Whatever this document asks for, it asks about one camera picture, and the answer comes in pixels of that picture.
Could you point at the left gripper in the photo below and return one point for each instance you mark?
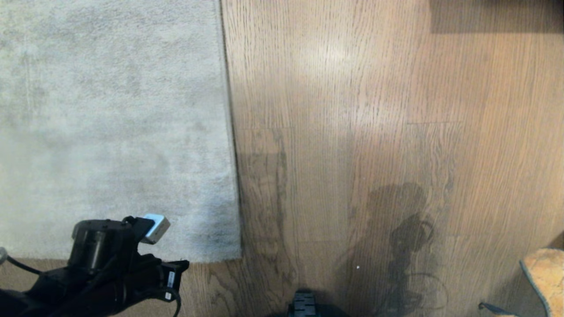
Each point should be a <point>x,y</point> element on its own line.
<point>152,277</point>

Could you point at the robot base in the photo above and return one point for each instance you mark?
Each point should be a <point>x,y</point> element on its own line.
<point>305,304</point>

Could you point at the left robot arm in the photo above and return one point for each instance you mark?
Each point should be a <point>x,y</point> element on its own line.
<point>94,246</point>

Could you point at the grey rug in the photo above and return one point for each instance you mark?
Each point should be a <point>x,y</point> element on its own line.
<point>110,123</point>

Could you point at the tan cushion with teal trim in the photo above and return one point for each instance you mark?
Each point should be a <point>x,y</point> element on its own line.
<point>548,277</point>

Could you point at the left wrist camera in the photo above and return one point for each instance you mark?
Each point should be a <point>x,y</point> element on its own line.
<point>155,229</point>

